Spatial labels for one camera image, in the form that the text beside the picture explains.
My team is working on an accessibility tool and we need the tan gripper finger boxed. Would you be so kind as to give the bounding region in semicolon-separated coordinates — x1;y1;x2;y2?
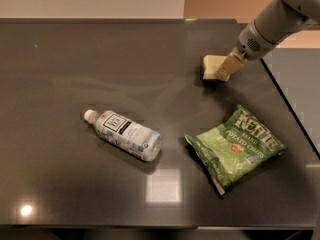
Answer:
216;48;246;81

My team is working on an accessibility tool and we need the pale yellow sponge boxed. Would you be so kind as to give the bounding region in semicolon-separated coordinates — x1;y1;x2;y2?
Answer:
202;55;230;82

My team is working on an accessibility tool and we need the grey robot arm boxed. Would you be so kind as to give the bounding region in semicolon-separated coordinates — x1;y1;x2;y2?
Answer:
204;0;320;82

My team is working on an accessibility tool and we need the clear blue plastic water bottle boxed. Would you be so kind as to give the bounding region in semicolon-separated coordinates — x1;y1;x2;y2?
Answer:
84;109;161;162

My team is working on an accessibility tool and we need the grey side table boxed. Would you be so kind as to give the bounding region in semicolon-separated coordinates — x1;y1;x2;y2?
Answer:
263;48;320;153

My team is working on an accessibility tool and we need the green potato chips bag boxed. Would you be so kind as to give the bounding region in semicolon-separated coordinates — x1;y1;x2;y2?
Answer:
185;105;287;195

